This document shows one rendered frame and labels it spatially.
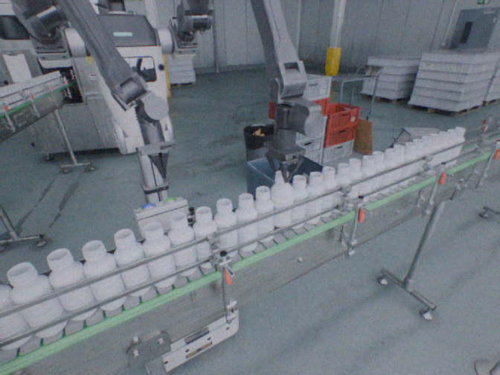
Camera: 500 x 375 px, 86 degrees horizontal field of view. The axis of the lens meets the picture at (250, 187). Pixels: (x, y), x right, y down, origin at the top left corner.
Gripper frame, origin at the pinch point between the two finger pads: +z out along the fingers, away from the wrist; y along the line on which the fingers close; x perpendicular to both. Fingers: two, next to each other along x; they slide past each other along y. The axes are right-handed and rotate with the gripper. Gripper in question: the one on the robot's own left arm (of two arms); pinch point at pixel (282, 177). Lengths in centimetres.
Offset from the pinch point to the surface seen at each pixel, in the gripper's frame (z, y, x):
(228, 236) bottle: 10.8, -3.1, 18.8
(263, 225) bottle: 11.7, -2.7, 7.7
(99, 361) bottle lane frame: 29, -6, 54
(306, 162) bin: 27, 46, -53
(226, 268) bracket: 10.5, -12.7, 24.2
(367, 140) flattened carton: 97, 170, -280
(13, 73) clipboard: 6, 392, 106
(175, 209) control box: 8.0, 12.2, 27.7
